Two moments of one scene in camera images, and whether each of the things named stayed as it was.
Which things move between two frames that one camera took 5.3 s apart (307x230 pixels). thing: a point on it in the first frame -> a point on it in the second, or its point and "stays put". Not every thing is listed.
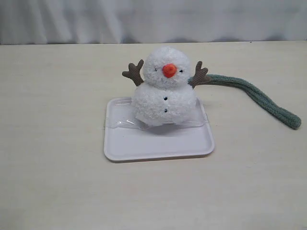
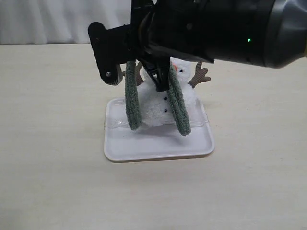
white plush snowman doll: (166, 95) stays put
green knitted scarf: (287, 118) -> (175, 95)
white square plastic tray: (126, 139) stays put
